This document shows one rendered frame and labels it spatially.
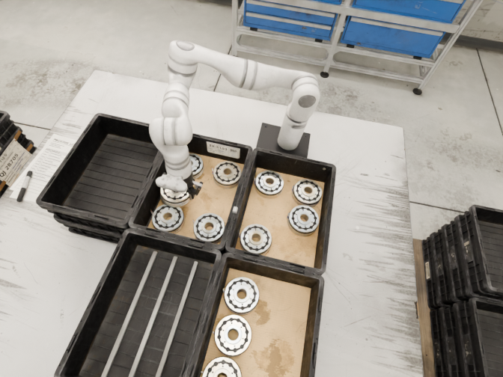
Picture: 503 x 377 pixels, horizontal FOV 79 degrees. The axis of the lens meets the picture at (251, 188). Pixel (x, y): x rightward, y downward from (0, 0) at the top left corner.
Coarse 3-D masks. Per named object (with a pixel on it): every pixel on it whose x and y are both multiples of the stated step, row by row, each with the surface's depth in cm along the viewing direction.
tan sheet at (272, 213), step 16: (256, 176) 114; (288, 176) 115; (256, 192) 111; (288, 192) 111; (256, 208) 107; (272, 208) 108; (288, 208) 108; (320, 208) 109; (272, 224) 104; (256, 240) 101; (272, 240) 102; (288, 240) 102; (304, 240) 102; (272, 256) 99; (288, 256) 99; (304, 256) 99
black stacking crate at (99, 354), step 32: (128, 256) 93; (160, 256) 97; (192, 256) 95; (128, 288) 91; (160, 288) 92; (192, 288) 92; (96, 320) 82; (160, 320) 87; (192, 320) 88; (96, 352) 82; (128, 352) 83; (160, 352) 83
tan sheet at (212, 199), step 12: (204, 156) 118; (204, 168) 115; (240, 168) 116; (204, 180) 112; (204, 192) 109; (216, 192) 110; (228, 192) 110; (192, 204) 107; (204, 204) 107; (216, 204) 107; (228, 204) 107; (192, 216) 104; (192, 228) 102
